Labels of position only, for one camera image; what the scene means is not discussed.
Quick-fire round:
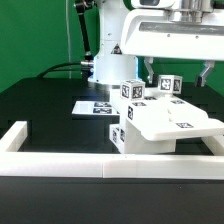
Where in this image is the black cable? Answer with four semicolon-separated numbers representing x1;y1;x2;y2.
36;61;92;79

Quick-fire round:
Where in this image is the white tag sheet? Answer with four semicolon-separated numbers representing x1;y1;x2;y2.
72;101;119;116

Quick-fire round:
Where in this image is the white chair back bar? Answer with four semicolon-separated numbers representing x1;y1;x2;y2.
110;90;169;125

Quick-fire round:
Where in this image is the black camera stand pole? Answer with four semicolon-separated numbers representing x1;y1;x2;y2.
74;0;95;66

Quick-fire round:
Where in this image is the white chair back part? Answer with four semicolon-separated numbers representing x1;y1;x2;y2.
131;88;224;141

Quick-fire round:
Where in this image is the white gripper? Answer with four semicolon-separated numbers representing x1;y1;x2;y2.
120;0;224;87

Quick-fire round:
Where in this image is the white U-shaped fence frame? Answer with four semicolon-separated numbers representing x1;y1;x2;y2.
0;121;224;180

